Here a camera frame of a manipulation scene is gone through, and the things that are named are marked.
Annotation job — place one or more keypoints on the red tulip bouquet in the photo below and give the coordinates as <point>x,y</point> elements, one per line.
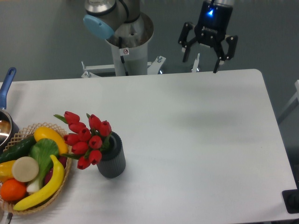
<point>88,143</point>

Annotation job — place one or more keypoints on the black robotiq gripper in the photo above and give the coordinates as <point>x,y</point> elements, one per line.
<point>213,25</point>

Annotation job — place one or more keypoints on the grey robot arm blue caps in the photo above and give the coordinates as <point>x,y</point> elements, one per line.
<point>128,31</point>

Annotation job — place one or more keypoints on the green bok choy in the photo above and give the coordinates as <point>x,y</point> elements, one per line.
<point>41,152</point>

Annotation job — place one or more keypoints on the woven wicker basket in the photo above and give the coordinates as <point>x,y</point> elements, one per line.
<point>22,134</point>

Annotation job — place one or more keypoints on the black device at table edge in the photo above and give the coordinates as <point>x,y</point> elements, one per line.
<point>291,200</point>

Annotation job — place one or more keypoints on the yellow banana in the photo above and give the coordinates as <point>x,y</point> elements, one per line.
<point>46,191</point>

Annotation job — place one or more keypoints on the dark red vegetable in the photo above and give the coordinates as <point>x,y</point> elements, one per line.
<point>63,161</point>

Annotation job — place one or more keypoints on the beige round disc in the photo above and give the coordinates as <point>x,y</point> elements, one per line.
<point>25,169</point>

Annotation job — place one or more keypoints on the green cucumber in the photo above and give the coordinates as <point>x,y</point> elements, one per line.
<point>18,150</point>

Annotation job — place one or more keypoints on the yellow bell pepper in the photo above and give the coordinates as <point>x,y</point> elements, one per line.
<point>6,170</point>

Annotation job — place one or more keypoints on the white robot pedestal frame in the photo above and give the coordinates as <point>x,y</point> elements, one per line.
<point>127,62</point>

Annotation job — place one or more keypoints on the orange fruit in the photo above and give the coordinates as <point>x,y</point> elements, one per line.
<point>13,190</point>

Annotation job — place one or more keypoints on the dark grey ribbed vase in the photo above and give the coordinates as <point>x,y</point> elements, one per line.
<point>113,161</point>

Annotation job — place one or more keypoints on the blue handled saucepan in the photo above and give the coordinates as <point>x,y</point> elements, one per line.
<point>8,127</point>

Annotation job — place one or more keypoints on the white frame at right edge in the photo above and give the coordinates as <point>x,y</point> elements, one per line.
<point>289,107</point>

